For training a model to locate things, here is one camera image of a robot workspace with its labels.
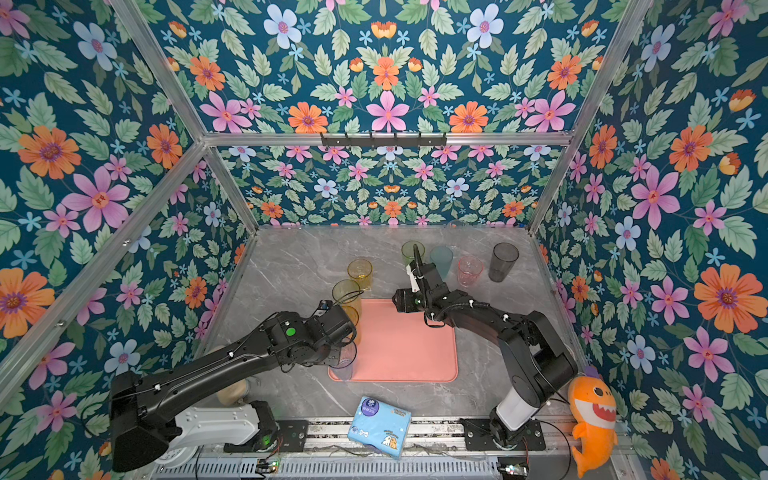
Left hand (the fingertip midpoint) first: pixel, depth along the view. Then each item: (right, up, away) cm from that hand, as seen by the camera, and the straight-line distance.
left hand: (338, 352), depth 73 cm
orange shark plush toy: (+62, -12, -2) cm, 64 cm away
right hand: (+16, +12, +17) cm, 26 cm away
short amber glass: (+2, +19, +26) cm, 32 cm away
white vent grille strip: (+25, -27, -3) cm, 37 cm away
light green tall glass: (-1, +14, +12) cm, 18 cm away
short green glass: (+17, +26, +29) cm, 42 cm away
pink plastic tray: (+15, -2, +11) cm, 19 cm away
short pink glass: (+39, +19, +31) cm, 53 cm away
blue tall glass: (+3, +1, -6) cm, 7 cm away
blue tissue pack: (+11, -16, -3) cm, 20 cm away
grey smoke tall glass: (+48, +24, +21) cm, 58 cm away
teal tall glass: (+29, +23, +25) cm, 45 cm away
